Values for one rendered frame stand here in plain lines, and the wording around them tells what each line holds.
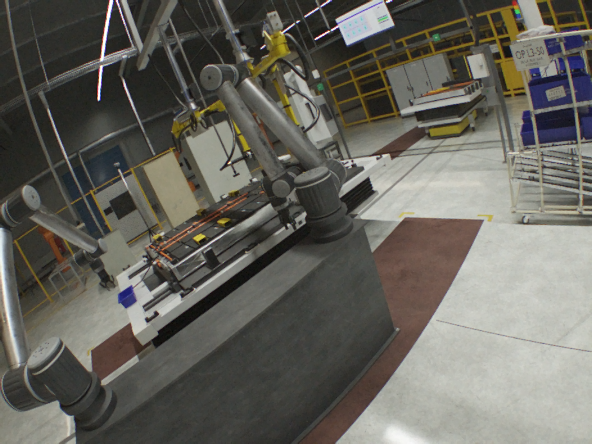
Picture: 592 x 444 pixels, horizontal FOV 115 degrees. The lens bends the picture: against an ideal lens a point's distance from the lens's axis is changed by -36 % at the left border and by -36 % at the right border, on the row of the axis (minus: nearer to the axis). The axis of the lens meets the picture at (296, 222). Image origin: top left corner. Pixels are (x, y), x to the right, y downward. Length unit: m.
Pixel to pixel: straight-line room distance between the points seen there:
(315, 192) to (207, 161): 5.89
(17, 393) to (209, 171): 6.51
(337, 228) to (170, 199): 5.72
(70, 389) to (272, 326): 0.92
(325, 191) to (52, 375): 1.47
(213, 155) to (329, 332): 6.17
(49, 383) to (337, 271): 1.42
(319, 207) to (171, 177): 5.75
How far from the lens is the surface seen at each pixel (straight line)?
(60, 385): 1.28
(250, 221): 2.27
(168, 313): 1.92
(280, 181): 1.59
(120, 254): 6.63
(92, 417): 1.36
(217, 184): 7.27
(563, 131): 2.90
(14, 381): 1.48
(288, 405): 1.66
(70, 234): 1.93
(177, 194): 7.01
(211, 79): 1.65
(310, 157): 1.73
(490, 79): 4.03
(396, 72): 11.67
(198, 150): 7.20
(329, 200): 1.50
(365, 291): 1.76
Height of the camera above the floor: 1.58
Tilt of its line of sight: 20 degrees down
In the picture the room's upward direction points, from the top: 23 degrees counter-clockwise
